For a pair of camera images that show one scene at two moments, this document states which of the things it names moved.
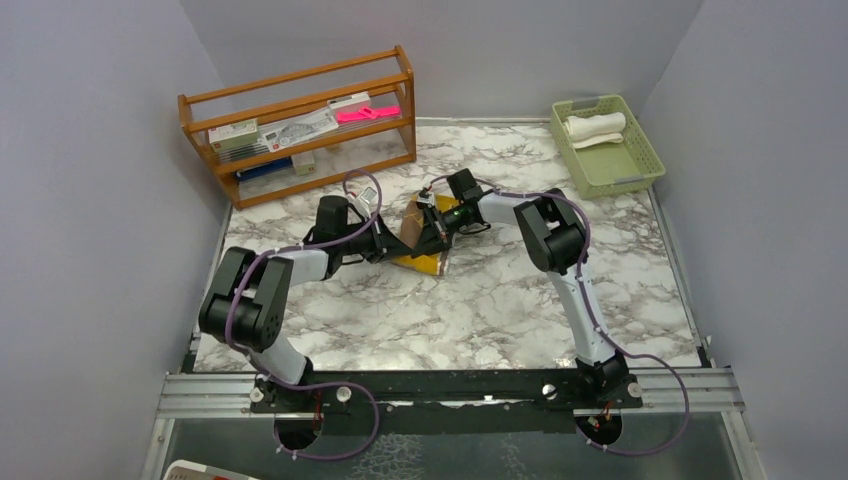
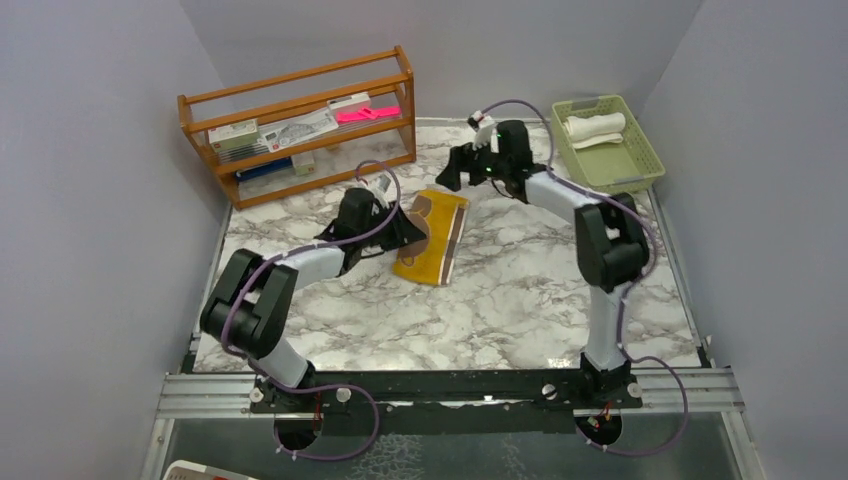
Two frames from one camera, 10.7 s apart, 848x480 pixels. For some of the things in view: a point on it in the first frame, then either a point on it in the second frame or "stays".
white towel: [595, 129] stays
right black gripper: [433, 236] to [461, 159]
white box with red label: [234, 135] stays
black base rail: [445, 401] stays
